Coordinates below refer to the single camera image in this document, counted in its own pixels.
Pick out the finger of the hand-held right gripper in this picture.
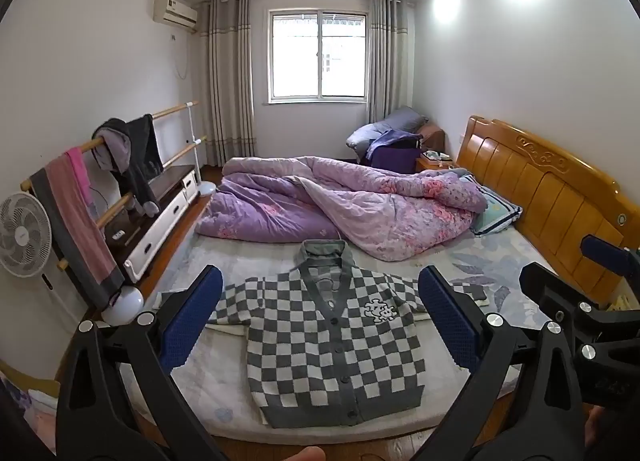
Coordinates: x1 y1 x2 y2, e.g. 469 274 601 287
519 263 640 343
581 235 640 283

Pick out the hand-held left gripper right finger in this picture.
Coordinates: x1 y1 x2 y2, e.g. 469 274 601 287
410 265 585 461

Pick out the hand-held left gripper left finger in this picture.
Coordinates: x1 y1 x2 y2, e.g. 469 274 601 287
56 265 224 461

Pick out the grey white checkered cardigan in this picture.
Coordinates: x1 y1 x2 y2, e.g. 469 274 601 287
207 253 426 429

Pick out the wooden bar clothes rack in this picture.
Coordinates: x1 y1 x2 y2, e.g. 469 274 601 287
20 101 218 327

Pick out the person's right hand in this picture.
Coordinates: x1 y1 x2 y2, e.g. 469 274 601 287
585 404 609 448

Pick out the leaf print bed sheet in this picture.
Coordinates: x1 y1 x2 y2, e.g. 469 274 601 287
120 228 551 437

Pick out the wooden bed headboard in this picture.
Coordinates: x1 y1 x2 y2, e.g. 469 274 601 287
457 116 633 304

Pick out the light blue pillow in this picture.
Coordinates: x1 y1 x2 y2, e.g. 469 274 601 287
457 173 523 237

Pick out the white dark topped cabinet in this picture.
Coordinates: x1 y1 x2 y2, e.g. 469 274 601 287
107 163 201 287

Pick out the purple floral quilt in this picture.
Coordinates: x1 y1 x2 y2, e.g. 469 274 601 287
194 156 488 262

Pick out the grey collared shirt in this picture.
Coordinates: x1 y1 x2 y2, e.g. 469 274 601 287
294 239 358 302

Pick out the pink grey bordered towel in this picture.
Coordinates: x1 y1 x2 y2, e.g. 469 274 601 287
30 151 126 309

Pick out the person's foot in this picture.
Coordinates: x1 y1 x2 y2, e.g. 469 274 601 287
270 446 326 461

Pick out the purple bag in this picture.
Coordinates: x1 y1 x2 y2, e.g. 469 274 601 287
362 130 423 174

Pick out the black jacket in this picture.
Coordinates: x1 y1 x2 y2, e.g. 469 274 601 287
120 113 165 216

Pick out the white pink cloth pile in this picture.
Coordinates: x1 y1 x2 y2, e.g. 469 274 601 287
0 371 58 442

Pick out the bright pink cloth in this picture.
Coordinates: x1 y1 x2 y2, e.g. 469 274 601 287
67 147 93 204

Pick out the white standing fan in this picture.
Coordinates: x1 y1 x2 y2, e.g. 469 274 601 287
0 192 66 314

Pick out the grey hooded garment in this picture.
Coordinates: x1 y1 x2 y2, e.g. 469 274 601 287
91 117 133 174

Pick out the grey blue bedding pile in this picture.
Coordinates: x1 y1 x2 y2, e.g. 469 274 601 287
346 107 428 152

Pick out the grey beige striped curtain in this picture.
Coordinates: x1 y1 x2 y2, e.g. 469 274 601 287
367 0 416 124
197 0 257 168

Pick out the white framed window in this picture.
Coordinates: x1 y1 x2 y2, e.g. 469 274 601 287
267 8 370 104

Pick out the white wall air conditioner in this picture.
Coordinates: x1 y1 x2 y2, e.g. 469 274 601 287
152 0 199 32

